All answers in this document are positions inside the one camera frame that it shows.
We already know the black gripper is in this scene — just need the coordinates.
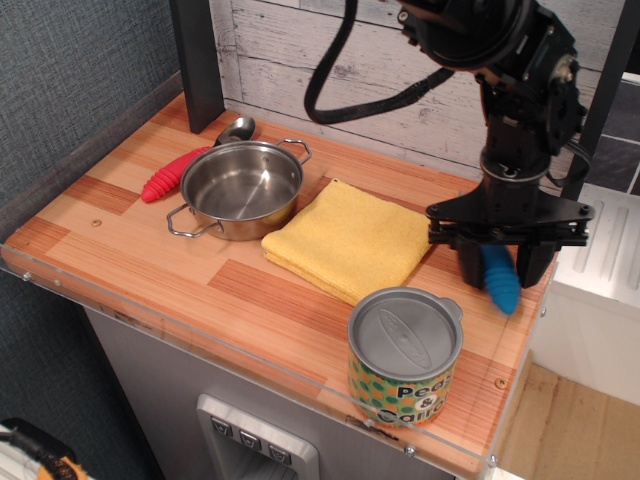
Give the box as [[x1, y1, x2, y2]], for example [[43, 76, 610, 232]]
[[426, 170, 595, 290]]

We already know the blue handled fork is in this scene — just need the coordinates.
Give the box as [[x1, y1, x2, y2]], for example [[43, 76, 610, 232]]
[[481, 245, 521, 315]]

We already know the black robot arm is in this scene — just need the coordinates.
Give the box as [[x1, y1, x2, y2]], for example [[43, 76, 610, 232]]
[[399, 1, 595, 288]]

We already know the yellow folded cloth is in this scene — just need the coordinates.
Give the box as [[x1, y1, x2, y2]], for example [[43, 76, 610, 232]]
[[261, 179, 430, 305]]

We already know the white toy sink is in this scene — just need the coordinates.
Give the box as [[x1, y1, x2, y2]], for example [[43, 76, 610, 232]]
[[529, 185, 639, 404]]

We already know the peas and carrots can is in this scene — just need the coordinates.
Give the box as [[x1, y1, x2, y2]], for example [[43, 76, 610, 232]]
[[348, 287, 463, 427]]

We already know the stainless steel pot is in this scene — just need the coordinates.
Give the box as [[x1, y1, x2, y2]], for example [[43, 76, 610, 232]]
[[166, 138, 313, 241]]

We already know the grey dispenser panel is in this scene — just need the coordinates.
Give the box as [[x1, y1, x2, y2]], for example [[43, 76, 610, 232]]
[[197, 394, 320, 479]]

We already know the orange black object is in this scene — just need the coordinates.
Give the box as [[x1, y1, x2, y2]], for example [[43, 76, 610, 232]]
[[1, 418, 91, 479]]

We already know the dark right post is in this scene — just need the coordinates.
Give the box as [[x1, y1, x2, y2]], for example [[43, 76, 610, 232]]
[[561, 1, 639, 200]]

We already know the dark post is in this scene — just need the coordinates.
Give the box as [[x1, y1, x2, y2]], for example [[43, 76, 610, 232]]
[[561, 1, 639, 200], [169, 0, 226, 133]]

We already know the red handled spoon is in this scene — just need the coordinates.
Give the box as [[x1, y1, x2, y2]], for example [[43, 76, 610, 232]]
[[140, 116, 257, 203]]

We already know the dark left post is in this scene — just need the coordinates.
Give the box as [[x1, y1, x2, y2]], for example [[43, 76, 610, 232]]
[[169, 0, 226, 133]]

